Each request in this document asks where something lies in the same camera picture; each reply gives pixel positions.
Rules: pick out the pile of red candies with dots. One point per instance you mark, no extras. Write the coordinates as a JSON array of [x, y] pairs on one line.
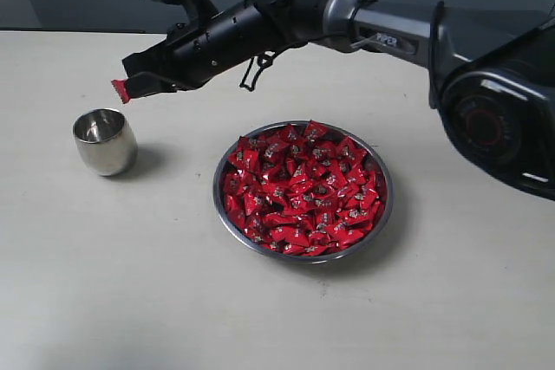
[[303, 190]]

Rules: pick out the round steel bowl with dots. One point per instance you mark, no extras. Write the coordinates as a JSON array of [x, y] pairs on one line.
[[302, 191]]

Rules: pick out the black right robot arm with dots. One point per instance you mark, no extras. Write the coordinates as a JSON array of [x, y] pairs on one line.
[[490, 72]]

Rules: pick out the steel cup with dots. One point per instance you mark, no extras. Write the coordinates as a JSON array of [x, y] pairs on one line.
[[105, 141]]

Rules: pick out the red candy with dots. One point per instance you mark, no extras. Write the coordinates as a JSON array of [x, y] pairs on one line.
[[120, 88]]

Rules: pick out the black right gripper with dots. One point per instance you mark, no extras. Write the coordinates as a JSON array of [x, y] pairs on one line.
[[187, 60]]

